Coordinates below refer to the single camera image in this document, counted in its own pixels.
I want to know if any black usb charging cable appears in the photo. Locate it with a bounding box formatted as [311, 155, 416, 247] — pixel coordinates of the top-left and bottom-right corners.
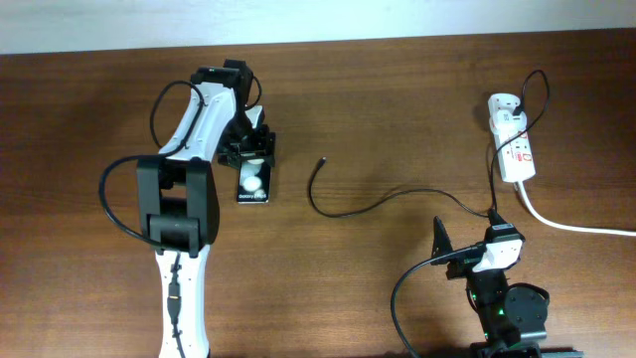
[307, 69, 552, 220]

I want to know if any black smartphone with white circles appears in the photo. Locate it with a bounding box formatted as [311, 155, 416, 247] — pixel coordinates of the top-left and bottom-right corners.
[237, 159, 271, 204]

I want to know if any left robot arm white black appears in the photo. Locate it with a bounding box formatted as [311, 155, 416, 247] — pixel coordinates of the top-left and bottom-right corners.
[136, 60, 275, 357]

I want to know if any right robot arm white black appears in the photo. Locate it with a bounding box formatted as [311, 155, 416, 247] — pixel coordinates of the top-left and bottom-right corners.
[431, 211, 550, 357]

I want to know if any white power strip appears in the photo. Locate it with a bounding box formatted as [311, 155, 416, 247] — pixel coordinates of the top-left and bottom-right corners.
[488, 93, 536, 183]

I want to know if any white power strip cord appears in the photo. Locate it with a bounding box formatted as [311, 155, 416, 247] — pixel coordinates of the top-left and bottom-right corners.
[514, 180, 636, 238]

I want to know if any white usb wall charger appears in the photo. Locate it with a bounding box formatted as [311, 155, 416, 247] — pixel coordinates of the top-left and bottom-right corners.
[489, 109, 527, 135]

